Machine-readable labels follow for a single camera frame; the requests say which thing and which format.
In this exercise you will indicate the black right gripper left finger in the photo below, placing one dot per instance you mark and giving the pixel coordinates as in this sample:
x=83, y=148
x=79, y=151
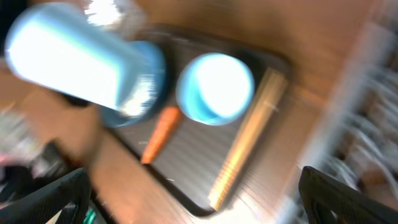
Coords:
x=69, y=196

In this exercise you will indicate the brown serving tray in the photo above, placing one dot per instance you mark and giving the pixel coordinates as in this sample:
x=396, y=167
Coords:
x=201, y=165

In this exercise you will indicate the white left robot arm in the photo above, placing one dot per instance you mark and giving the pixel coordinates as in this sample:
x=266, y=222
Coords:
x=26, y=164

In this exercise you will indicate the dark blue plate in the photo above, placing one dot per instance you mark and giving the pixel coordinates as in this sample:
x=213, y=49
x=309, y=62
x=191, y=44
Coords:
x=148, y=91

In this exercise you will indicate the pile of white rice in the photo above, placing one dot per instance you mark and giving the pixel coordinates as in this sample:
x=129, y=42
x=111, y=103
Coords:
x=123, y=17

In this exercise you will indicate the orange carrot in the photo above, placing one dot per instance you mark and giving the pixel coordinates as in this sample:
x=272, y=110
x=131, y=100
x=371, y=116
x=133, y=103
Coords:
x=168, y=121

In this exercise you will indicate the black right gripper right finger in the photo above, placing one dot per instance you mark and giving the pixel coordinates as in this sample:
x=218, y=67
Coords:
x=326, y=200

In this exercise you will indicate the light blue cup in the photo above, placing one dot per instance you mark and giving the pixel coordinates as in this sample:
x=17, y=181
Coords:
x=52, y=45

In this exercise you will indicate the grey dishwasher rack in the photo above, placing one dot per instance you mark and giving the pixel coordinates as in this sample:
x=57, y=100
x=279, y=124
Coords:
x=356, y=140

